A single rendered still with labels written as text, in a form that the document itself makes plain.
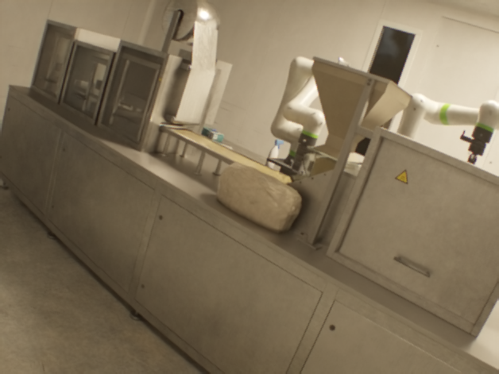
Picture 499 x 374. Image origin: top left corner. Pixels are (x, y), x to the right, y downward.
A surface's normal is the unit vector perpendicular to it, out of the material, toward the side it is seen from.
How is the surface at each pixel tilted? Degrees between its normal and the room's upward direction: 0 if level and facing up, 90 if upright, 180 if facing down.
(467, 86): 90
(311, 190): 90
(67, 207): 90
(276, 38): 90
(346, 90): 114
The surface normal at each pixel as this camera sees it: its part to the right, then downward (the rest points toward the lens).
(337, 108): -0.63, 0.40
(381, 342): -0.55, 0.04
